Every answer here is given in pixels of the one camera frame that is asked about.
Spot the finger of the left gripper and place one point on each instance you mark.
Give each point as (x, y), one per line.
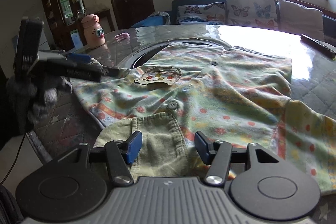
(70, 69)
(61, 54)

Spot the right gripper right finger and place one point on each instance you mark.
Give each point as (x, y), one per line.
(216, 155)

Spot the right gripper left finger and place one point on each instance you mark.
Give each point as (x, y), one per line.
(120, 155)

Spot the floral children's shirt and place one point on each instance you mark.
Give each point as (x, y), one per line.
(210, 103)

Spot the pink cartoon bottle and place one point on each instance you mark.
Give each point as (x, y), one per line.
(93, 31)

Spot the wooden display cabinet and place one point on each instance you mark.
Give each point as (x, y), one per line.
(64, 20)

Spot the small pink toy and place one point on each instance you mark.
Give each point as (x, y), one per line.
(122, 36)

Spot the blue cloth on sofa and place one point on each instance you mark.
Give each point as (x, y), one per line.
(155, 19)

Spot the butterfly pillow lying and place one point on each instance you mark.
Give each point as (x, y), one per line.
(213, 13)

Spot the butterfly pillow upright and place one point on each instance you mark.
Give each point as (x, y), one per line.
(253, 13)

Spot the black remote control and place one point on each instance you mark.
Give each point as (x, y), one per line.
(318, 46)

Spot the plain cream pillow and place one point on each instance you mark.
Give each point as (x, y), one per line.
(301, 20)

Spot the blue sofa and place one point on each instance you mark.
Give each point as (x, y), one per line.
(278, 15)

